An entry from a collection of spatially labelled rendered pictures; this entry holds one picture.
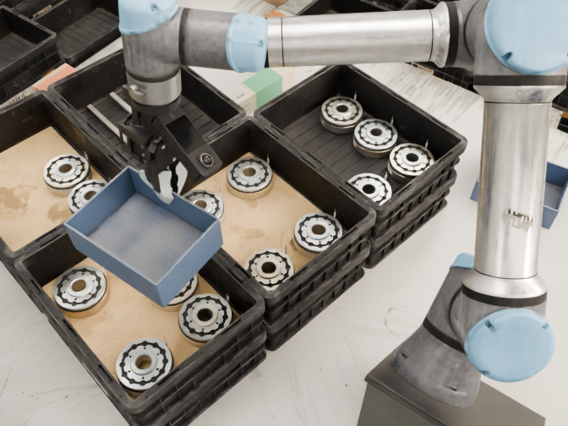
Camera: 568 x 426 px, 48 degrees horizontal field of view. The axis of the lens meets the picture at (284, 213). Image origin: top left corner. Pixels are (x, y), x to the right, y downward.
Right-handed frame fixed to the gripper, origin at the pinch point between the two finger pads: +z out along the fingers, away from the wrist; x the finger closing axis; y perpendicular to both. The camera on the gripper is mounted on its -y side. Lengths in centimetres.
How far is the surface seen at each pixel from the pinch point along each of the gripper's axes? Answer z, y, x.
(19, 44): 56, 139, -57
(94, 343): 31.0, 6.6, 16.8
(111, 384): 21.7, -7.0, 23.1
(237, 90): 29, 38, -61
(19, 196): 29, 48, 3
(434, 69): 52, 15, -146
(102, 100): 25, 57, -30
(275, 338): 35.1, -17.6, -8.6
